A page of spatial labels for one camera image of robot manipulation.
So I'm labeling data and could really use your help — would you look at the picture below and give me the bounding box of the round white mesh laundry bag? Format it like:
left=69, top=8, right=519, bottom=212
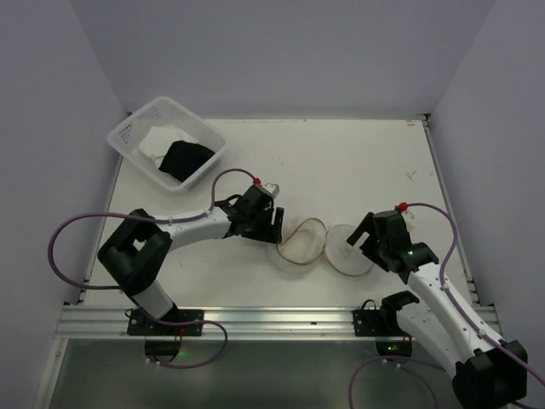
left=267, top=216, right=374, bottom=278

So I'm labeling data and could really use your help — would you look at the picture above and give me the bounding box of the black garment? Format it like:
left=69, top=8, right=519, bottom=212
left=158, top=141, right=215, bottom=182

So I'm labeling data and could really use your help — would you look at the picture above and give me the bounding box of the white bra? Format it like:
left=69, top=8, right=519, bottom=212
left=135, top=124, right=197, bottom=169

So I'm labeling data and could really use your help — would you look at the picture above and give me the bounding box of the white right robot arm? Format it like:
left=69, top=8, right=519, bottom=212
left=347, top=204, right=528, bottom=408

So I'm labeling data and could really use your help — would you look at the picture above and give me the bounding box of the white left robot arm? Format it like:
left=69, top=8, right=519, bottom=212
left=97, top=183, right=284, bottom=323

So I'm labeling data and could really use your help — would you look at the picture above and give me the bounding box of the white plastic basket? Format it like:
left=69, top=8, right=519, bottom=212
left=106, top=96, right=227, bottom=194

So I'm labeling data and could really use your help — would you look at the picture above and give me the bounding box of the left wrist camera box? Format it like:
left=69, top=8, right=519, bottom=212
left=261, top=183, right=280, bottom=199

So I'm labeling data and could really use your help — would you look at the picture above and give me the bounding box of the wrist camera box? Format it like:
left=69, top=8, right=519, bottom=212
left=261, top=183, right=280, bottom=199
left=395, top=202, right=415, bottom=233

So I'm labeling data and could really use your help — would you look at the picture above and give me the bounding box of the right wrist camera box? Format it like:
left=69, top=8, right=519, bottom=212
left=395, top=202, right=415, bottom=233

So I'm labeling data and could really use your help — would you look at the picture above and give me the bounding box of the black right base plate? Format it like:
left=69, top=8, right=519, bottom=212
left=352, top=309, right=409, bottom=337

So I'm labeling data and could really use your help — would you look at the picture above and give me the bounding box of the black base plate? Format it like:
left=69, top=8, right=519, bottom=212
left=352, top=309, right=409, bottom=337
left=126, top=308, right=204, bottom=337

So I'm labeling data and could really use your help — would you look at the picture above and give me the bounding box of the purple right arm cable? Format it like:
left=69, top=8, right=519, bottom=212
left=347, top=202, right=545, bottom=409

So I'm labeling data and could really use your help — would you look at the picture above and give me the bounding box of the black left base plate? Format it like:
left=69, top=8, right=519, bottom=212
left=126, top=308, right=204, bottom=337

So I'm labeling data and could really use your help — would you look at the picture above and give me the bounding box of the aluminium mounting rail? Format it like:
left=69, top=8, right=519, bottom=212
left=54, top=304, right=499, bottom=342

